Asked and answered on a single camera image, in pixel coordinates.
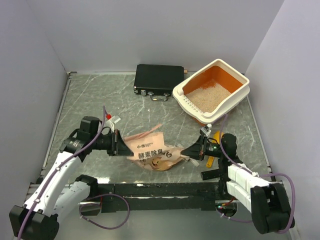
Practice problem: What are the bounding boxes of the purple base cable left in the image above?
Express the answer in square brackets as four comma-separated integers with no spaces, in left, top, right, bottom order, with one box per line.
[78,193,131,230]

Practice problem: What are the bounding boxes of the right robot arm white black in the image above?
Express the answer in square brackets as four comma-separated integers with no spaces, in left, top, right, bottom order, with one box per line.
[181,133,295,234]

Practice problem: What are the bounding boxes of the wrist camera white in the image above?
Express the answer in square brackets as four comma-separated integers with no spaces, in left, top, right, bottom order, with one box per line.
[199,123,212,138]
[104,113,121,132]

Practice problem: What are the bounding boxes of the yellow plastic litter scoop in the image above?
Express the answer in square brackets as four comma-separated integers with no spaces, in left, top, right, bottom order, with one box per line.
[205,130,224,168]

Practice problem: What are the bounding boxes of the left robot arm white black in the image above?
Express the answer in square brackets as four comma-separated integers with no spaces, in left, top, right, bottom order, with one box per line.
[9,114,134,240]

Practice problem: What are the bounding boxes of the cream orange litter box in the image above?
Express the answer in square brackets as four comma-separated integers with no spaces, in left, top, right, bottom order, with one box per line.
[172,59,250,125]

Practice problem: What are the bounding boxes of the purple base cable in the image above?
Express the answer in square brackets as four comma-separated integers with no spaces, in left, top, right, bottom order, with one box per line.
[78,193,131,230]
[216,204,255,223]

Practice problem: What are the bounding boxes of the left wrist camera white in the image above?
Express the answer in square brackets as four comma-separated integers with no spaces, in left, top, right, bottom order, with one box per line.
[104,113,121,132]

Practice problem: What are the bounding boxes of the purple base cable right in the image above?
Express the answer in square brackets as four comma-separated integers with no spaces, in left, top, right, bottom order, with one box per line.
[216,204,255,223]

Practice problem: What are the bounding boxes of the pink cat litter bag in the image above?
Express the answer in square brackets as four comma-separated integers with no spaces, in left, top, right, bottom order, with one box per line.
[124,124,188,171]

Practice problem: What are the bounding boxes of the beige bag sealing clip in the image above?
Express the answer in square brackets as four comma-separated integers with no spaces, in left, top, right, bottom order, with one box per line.
[190,158,200,167]

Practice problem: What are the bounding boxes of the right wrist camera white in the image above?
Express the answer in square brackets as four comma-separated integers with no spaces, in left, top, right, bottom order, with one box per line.
[199,123,212,138]

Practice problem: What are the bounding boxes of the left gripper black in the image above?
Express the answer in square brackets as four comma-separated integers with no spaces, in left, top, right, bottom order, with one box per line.
[90,129,134,156]

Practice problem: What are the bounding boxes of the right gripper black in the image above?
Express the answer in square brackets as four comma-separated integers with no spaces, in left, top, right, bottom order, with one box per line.
[181,135,225,161]

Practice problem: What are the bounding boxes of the black carrying case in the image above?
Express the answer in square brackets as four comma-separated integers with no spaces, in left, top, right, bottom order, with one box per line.
[133,64,185,102]

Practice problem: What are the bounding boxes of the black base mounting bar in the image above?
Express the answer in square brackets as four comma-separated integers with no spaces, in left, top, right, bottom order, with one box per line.
[83,182,232,213]

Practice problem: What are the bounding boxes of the clean litter granules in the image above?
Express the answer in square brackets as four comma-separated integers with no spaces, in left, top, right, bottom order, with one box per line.
[186,83,231,113]

